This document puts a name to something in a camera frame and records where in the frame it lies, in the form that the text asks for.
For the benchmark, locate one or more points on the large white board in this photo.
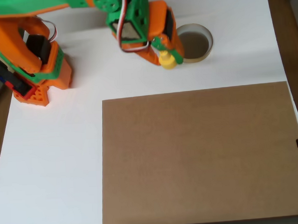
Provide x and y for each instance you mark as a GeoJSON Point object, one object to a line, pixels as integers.
{"type": "Point", "coordinates": [137, 80]}

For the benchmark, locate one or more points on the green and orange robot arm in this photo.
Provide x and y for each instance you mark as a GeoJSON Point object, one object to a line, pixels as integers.
{"type": "Point", "coordinates": [10, 36]}

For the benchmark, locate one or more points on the black and red clamp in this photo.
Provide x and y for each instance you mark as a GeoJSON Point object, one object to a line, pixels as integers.
{"type": "Point", "coordinates": [12, 81]}

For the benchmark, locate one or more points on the round shallow wooden dish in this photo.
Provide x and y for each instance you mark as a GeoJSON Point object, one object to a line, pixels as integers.
{"type": "Point", "coordinates": [198, 43]}

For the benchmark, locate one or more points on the orange gripper, black servo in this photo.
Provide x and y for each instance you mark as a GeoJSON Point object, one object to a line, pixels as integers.
{"type": "Point", "coordinates": [164, 20]}

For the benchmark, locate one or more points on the orange robot base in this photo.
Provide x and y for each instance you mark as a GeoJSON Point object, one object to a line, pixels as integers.
{"type": "Point", "coordinates": [60, 80]}

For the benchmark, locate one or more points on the brown fibreboard sheet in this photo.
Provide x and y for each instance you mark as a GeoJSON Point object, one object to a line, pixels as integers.
{"type": "Point", "coordinates": [203, 151]}

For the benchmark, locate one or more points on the small yellow plastic piece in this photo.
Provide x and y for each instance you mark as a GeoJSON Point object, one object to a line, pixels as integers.
{"type": "Point", "coordinates": [167, 62]}

